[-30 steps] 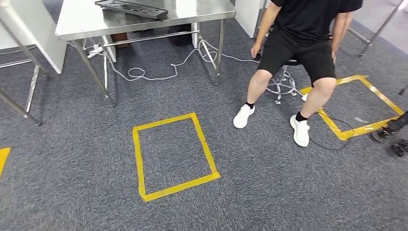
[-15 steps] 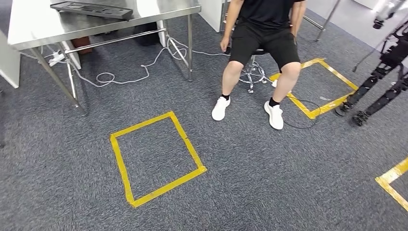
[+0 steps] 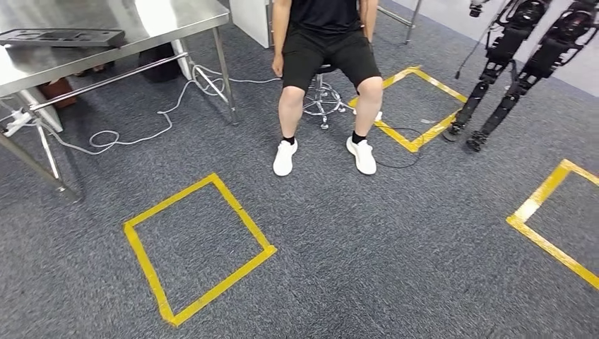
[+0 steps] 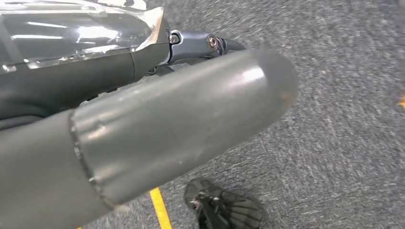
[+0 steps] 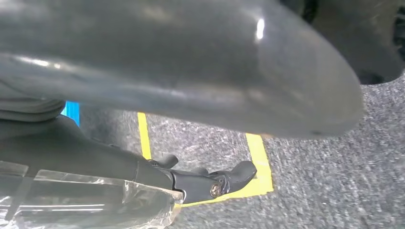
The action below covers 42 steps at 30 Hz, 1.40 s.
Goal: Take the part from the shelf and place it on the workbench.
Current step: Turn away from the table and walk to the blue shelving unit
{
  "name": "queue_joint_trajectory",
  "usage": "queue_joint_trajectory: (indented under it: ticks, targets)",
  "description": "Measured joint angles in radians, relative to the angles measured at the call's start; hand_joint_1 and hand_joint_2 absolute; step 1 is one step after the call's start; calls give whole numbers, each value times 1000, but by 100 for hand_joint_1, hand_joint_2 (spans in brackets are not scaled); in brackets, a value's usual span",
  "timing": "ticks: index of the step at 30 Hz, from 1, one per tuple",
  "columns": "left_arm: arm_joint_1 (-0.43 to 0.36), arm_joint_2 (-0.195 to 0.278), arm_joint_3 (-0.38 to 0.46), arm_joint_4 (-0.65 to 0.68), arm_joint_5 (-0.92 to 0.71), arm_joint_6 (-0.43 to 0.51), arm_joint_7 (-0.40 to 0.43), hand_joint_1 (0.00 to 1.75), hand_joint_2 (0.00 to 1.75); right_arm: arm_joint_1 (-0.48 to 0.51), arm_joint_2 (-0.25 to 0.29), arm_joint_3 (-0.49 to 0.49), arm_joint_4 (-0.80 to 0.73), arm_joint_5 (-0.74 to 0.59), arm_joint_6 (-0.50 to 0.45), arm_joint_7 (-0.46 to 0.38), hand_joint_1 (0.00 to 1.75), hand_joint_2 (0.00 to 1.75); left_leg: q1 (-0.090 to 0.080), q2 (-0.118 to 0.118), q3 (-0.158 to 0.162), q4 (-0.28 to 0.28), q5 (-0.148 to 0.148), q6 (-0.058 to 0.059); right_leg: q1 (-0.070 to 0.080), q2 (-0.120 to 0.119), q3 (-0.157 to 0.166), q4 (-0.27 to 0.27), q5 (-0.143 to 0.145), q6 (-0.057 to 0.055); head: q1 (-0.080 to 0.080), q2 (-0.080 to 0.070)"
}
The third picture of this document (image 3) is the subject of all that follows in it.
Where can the brown bag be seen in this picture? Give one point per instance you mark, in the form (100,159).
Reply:
(56,91)

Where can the white power strip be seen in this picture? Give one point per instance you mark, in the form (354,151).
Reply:
(18,122)

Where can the black bag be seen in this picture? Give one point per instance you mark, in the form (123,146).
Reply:
(159,63)

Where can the person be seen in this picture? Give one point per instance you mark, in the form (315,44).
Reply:
(323,56)
(91,69)

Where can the person's right hand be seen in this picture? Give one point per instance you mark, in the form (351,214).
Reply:
(278,65)

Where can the chrome swivel stool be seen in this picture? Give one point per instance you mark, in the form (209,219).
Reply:
(322,100)

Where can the person's right forearm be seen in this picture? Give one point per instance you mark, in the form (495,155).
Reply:
(280,28)

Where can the stainless steel table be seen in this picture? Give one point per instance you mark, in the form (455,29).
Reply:
(117,28)
(42,163)

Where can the person's hand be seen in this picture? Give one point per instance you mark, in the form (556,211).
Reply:
(370,39)
(278,65)

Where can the white cabinet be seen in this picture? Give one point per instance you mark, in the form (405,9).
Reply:
(250,18)

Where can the person's left hand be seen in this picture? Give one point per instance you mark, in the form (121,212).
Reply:
(370,39)

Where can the black plastic bracket part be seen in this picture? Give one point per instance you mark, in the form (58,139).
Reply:
(61,37)

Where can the person's left forearm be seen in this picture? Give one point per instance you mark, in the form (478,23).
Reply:
(369,14)

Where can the black humanoid robot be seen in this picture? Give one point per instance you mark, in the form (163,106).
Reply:
(515,56)

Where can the yellow floor tape square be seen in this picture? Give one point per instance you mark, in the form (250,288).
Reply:
(149,271)
(398,135)
(529,210)

